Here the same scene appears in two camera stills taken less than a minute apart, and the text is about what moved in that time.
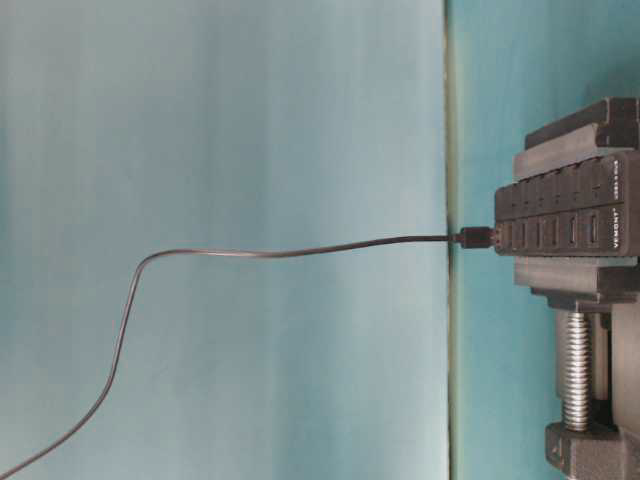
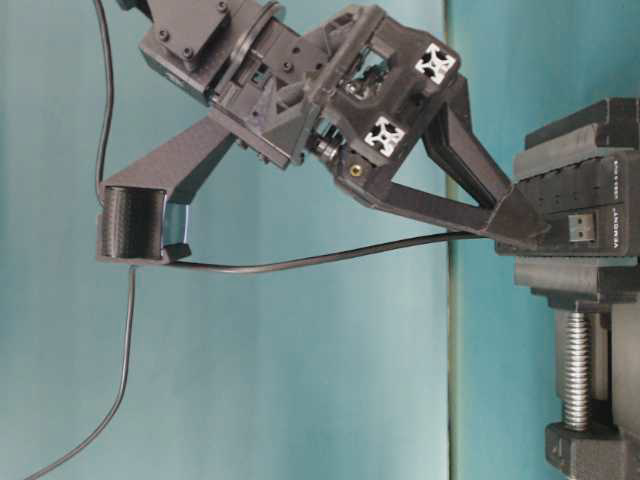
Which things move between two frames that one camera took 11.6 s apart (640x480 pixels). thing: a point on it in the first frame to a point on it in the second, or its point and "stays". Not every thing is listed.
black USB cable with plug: x=489 y=237 to x=581 y=228
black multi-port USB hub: x=589 y=209 stays
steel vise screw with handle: x=578 y=381 stays
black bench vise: x=606 y=287 stays
